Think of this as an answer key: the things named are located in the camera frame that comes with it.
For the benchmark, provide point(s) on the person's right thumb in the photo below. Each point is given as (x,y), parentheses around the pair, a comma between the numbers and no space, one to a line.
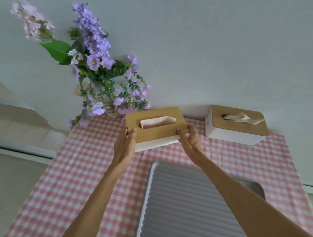
(182,135)

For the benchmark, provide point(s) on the person's left forearm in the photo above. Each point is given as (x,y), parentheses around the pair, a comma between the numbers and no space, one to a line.
(97,200)

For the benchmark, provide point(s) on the beige tissue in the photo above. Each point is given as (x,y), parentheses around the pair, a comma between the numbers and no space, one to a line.
(244,118)
(156,122)

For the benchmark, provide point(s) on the pink checked tablecloth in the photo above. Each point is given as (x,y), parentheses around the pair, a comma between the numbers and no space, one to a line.
(73,175)

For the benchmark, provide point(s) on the person's left thumb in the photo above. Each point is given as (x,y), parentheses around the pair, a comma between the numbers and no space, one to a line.
(133,137)

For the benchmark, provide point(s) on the person's right hand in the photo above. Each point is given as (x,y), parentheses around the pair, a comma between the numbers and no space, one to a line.
(192,146)

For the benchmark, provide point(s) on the white tissue box wooden lid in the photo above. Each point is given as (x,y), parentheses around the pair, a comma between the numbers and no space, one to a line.
(156,114)
(234,131)

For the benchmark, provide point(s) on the grey ribbed tray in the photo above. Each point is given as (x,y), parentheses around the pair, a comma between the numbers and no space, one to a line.
(181,202)

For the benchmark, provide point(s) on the person's right forearm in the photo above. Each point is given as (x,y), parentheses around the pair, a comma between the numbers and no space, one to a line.
(244,202)

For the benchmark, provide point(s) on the beige wall plate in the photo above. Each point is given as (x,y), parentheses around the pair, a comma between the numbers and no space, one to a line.
(79,89)

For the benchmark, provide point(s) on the purple artificial flower bouquet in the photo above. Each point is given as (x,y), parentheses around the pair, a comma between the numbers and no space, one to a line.
(95,61)

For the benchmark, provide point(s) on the woven wicker vase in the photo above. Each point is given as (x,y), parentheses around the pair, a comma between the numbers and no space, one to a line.
(111,109)

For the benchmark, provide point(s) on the person's left hand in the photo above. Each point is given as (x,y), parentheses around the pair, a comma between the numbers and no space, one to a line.
(123,150)

